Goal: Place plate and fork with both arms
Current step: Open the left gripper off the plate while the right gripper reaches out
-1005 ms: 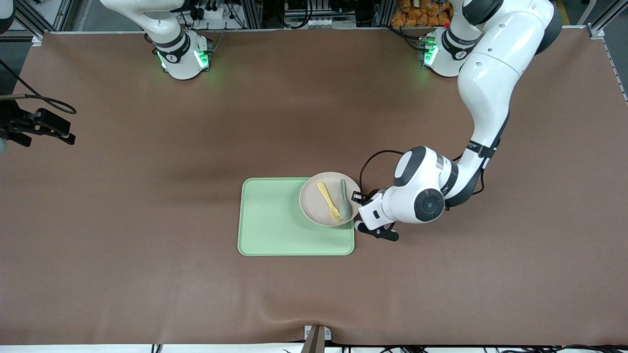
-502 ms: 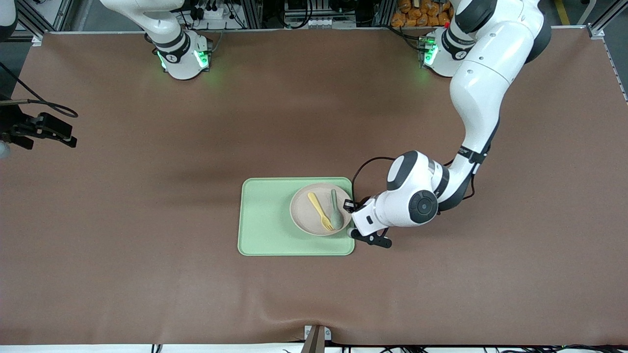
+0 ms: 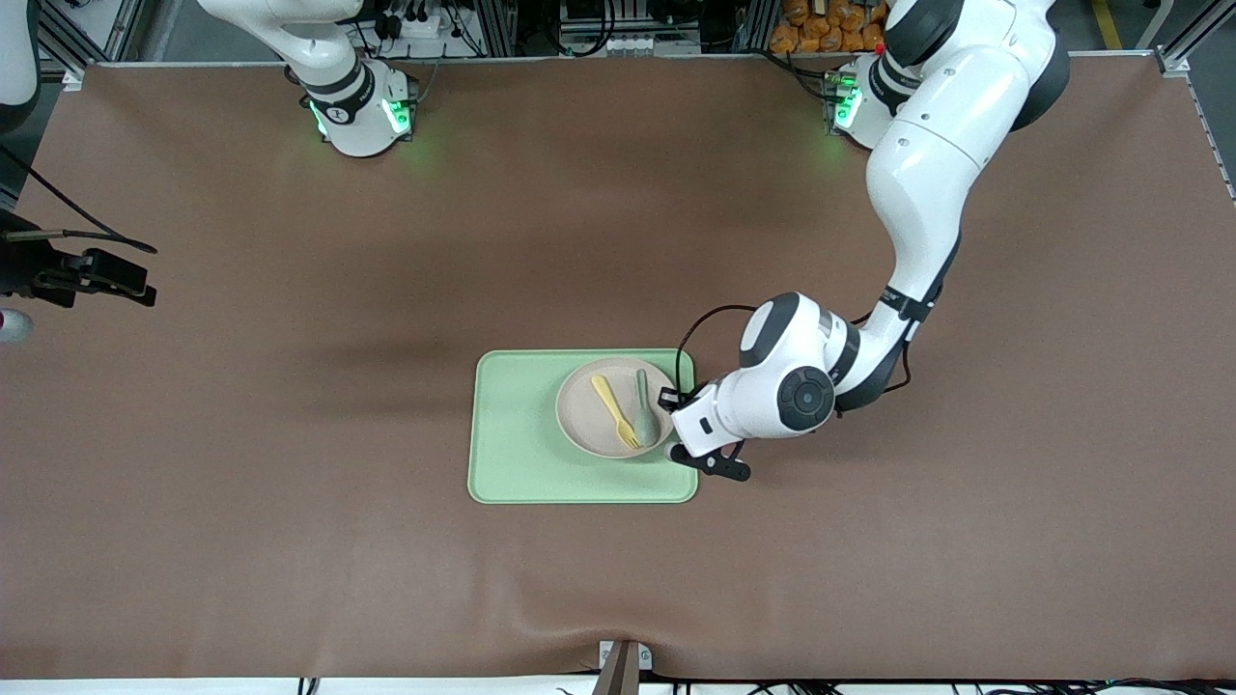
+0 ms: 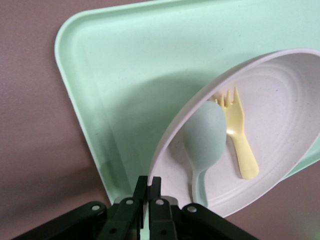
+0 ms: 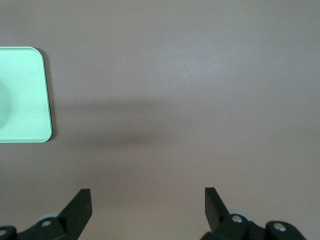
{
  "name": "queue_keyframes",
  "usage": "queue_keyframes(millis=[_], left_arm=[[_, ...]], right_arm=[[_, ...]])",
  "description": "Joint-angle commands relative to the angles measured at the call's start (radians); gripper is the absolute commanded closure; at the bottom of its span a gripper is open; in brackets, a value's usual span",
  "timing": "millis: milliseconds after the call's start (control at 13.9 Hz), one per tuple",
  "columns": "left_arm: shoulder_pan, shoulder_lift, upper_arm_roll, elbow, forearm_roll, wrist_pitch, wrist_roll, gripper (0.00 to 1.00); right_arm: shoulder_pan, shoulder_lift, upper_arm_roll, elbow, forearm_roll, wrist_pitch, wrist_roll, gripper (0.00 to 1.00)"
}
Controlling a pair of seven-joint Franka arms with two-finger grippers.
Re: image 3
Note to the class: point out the brown table mat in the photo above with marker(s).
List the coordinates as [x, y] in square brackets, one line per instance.
[290, 531]

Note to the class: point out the round beige plate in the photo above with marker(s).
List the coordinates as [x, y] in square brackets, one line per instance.
[589, 425]

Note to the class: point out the grey base connector box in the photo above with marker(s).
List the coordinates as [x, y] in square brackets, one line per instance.
[406, 106]
[838, 101]

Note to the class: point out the pile of orange snack bags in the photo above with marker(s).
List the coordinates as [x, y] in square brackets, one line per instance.
[826, 27]

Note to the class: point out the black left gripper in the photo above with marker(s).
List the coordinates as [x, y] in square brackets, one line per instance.
[668, 398]

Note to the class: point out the pale green plastic spoon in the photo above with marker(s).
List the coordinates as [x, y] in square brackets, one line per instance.
[647, 420]

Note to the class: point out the aluminium frame post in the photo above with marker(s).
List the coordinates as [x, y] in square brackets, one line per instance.
[495, 27]
[756, 27]

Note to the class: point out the metal table edge clamp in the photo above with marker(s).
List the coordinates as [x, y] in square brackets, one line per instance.
[625, 666]

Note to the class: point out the aluminium diagonal frame strut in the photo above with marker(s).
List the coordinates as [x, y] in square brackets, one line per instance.
[70, 43]
[1183, 34]

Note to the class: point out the metal table corner bracket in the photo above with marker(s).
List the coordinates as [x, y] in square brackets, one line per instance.
[1173, 66]
[74, 79]

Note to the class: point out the light green rectangular tray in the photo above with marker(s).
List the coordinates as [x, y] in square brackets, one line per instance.
[512, 454]

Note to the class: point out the yellow plastic fork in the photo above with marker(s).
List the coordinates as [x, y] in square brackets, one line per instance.
[610, 403]

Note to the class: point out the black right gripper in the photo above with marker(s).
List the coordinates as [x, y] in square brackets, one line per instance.
[27, 267]

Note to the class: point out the white power strip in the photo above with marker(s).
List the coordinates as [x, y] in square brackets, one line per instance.
[425, 24]

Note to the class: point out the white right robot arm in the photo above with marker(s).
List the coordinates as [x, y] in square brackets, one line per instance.
[352, 125]

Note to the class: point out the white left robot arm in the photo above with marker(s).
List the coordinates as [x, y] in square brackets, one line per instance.
[927, 174]

